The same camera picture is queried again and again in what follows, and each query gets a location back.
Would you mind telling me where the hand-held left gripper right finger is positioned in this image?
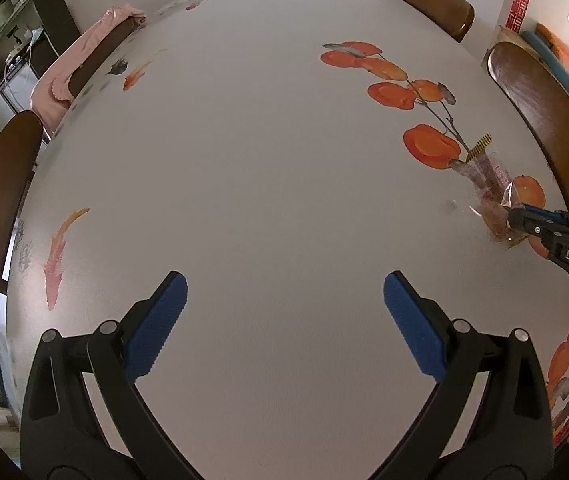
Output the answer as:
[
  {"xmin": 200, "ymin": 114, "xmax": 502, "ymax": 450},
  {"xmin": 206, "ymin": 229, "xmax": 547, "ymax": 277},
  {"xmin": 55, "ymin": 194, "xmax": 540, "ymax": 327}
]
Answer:
[{"xmin": 379, "ymin": 271, "xmax": 555, "ymax": 480}]

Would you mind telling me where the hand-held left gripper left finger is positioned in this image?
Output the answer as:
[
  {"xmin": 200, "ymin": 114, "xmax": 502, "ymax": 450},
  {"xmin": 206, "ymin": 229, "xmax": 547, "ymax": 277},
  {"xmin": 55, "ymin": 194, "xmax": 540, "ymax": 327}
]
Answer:
[{"xmin": 20, "ymin": 271, "xmax": 188, "ymax": 480}]

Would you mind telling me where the clear plastic wrapper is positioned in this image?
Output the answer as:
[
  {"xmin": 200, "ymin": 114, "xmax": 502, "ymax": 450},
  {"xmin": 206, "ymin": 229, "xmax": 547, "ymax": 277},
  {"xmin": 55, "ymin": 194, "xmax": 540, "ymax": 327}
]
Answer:
[{"xmin": 447, "ymin": 132, "xmax": 528, "ymax": 250}]

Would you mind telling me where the blue sofa cushion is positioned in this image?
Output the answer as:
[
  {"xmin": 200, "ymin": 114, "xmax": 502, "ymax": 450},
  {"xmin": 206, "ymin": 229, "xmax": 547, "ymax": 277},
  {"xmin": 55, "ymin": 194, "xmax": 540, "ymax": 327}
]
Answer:
[{"xmin": 521, "ymin": 29, "xmax": 569, "ymax": 97}]

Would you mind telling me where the orange sofa cushion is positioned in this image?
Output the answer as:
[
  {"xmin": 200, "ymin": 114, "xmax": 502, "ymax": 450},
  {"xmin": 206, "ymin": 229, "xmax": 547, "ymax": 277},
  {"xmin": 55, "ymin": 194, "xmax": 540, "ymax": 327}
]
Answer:
[{"xmin": 536, "ymin": 22, "xmax": 569, "ymax": 81}]

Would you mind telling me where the pink cloth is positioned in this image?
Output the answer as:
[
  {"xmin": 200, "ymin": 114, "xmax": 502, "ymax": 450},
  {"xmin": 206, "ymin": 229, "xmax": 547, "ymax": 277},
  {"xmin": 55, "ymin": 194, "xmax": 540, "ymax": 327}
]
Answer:
[{"xmin": 31, "ymin": 4, "xmax": 146, "ymax": 137}]

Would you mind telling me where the white drawer cabinet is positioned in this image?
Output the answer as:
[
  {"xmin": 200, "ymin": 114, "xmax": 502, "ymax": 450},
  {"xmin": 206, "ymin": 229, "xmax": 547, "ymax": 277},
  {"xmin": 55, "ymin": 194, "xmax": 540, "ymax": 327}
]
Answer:
[{"xmin": 0, "ymin": 62, "xmax": 41, "ymax": 148}]

